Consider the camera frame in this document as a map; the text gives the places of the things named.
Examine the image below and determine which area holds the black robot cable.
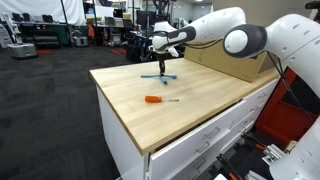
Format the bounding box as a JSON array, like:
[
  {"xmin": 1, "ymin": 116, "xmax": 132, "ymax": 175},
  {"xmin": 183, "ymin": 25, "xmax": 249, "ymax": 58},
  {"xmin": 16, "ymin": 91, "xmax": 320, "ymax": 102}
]
[{"xmin": 182, "ymin": 38, "xmax": 316, "ymax": 125}]

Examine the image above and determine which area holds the white arm on silver base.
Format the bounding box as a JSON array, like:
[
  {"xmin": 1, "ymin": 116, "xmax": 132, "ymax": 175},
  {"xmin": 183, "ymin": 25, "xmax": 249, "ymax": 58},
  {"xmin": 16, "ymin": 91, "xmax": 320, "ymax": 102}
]
[{"xmin": 0, "ymin": 11, "xmax": 38, "ymax": 61}]

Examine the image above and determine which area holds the black desk with monitors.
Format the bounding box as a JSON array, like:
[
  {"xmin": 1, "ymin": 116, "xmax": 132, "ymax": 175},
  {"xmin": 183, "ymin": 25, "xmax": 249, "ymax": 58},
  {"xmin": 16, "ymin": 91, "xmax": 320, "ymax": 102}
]
[{"xmin": 10, "ymin": 12, "xmax": 72, "ymax": 48}]

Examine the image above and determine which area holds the orange handled screwdriver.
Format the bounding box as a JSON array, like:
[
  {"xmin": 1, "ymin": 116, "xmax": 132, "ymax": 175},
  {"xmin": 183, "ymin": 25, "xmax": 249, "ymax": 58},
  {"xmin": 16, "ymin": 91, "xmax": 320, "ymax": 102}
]
[{"xmin": 144, "ymin": 95, "xmax": 180, "ymax": 104}]

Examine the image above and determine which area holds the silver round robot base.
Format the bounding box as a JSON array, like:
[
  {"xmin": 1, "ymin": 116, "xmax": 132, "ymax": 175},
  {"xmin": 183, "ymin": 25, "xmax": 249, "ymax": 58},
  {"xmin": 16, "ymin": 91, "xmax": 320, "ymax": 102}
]
[{"xmin": 72, "ymin": 29, "xmax": 90, "ymax": 48}]

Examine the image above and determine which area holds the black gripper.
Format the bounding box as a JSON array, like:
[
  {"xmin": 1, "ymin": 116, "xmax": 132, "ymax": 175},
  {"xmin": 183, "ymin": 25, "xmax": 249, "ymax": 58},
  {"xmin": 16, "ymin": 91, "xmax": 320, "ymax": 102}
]
[{"xmin": 156, "ymin": 52, "xmax": 167, "ymax": 77}]

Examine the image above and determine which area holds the red floor mat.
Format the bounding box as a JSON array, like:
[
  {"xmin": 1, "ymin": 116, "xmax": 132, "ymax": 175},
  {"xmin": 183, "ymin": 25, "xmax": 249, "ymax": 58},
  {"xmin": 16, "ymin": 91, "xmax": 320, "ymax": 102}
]
[{"xmin": 35, "ymin": 48, "xmax": 54, "ymax": 56}]

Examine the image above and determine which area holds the cluttered black table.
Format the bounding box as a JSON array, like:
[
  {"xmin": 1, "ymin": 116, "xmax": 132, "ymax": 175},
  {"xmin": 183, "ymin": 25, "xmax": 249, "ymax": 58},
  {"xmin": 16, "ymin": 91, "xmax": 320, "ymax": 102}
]
[{"xmin": 125, "ymin": 29, "xmax": 158, "ymax": 64}]

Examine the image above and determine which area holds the red metal panel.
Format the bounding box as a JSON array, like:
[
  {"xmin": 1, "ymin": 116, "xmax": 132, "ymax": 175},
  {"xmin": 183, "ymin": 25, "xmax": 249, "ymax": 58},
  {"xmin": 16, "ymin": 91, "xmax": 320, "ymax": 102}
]
[{"xmin": 254, "ymin": 66, "xmax": 320, "ymax": 145}]

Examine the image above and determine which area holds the orange object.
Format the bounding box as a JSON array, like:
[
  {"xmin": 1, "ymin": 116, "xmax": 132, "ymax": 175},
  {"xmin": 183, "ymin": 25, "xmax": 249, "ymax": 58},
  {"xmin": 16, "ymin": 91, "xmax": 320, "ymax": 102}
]
[{"xmin": 87, "ymin": 22, "xmax": 96, "ymax": 40}]

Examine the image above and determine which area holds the black clamp orange handle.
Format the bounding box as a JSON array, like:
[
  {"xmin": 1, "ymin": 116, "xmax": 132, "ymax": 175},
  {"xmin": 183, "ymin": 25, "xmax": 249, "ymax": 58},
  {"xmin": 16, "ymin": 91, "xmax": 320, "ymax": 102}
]
[
  {"xmin": 215, "ymin": 153, "xmax": 244, "ymax": 180},
  {"xmin": 240, "ymin": 132, "xmax": 268, "ymax": 152}
]

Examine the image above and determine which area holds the silver metal bracket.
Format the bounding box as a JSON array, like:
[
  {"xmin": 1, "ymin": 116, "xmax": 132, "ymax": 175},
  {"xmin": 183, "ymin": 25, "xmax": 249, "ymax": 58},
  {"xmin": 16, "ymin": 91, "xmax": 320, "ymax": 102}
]
[{"xmin": 261, "ymin": 143, "xmax": 287, "ymax": 167}]

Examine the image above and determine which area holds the white curtain backdrop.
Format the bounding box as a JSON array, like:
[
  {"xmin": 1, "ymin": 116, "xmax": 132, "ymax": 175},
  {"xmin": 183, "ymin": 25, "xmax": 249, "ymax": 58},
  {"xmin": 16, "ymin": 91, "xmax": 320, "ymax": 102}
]
[{"xmin": 0, "ymin": 0, "xmax": 87, "ymax": 27}]

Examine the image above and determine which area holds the white drawer cabinet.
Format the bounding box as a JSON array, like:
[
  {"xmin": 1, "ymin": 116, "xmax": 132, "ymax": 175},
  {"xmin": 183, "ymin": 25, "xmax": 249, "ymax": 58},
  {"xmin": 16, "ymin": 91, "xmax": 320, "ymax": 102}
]
[{"xmin": 95, "ymin": 78, "xmax": 280, "ymax": 180}]

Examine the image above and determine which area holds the brown cardboard box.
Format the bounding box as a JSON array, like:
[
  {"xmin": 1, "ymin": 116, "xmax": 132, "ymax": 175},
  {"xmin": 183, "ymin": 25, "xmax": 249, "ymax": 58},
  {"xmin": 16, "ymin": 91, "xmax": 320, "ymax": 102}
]
[{"xmin": 184, "ymin": 41, "xmax": 279, "ymax": 84}]

